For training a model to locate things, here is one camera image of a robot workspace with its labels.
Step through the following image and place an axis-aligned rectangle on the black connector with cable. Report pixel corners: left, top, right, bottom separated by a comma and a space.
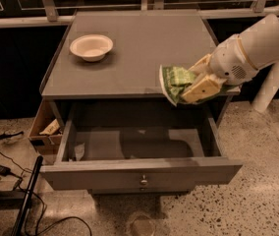
0, 131, 24, 141

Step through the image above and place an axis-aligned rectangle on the grey cabinet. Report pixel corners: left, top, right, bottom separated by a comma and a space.
39, 9, 245, 195

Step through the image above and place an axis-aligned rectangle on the metal drawer knob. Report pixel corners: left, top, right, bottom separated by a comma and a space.
139, 175, 148, 186

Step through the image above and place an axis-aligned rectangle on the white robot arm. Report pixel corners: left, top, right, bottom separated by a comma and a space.
181, 14, 279, 103

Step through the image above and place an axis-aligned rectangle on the green jalapeno chip bag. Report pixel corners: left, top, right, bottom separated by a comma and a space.
159, 66, 235, 106

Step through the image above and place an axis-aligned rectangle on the black flat bar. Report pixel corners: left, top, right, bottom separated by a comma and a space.
10, 155, 43, 236

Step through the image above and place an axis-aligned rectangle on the white diagonal post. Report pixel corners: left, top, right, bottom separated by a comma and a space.
251, 62, 279, 113

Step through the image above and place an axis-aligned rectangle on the black cable on floor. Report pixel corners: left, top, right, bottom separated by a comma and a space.
0, 140, 93, 236

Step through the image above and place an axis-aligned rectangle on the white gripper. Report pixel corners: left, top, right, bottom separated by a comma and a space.
181, 34, 259, 103

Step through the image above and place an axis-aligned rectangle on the black power adapter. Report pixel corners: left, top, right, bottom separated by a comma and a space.
0, 165, 11, 176

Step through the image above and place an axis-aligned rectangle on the white paper bowl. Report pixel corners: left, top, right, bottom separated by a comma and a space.
70, 34, 113, 62

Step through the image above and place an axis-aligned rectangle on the grey open top drawer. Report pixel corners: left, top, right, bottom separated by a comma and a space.
41, 100, 243, 194

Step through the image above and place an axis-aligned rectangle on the white paper scrap in drawer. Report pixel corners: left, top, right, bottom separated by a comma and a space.
74, 143, 85, 161

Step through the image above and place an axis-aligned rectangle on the cardboard box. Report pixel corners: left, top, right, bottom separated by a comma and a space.
28, 100, 62, 155

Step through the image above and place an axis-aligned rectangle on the yellow packet in box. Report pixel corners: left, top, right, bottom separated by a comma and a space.
40, 119, 60, 136

